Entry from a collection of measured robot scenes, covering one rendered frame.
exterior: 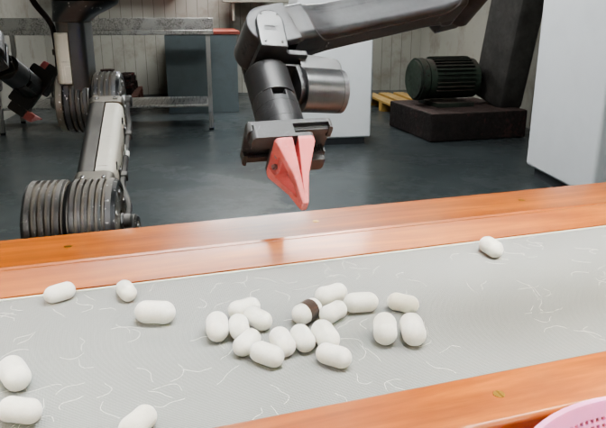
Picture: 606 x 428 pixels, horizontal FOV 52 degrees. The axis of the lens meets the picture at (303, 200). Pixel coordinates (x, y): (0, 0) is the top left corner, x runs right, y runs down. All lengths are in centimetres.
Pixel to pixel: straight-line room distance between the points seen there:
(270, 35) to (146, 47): 787
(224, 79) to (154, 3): 212
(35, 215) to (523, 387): 66
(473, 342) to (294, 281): 21
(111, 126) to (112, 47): 766
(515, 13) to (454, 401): 520
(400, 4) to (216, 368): 60
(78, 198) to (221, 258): 26
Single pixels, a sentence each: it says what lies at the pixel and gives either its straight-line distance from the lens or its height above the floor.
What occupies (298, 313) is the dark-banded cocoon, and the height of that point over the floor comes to 76.
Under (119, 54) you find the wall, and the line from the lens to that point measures 869.
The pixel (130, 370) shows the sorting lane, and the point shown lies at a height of 74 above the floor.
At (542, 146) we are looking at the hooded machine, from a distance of 416.
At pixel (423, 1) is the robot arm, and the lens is 97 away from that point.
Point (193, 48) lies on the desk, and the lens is 683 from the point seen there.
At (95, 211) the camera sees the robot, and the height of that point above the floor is 76.
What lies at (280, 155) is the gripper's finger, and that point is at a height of 87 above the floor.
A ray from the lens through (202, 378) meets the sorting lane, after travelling 52.
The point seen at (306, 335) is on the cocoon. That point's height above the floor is 76.
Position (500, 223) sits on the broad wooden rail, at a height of 76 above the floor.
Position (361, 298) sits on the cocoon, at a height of 76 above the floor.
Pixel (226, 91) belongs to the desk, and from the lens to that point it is 687.
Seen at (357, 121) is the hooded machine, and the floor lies 20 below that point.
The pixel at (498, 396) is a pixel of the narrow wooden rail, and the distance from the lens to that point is 47.
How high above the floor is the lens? 102
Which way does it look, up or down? 17 degrees down
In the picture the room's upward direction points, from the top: straight up
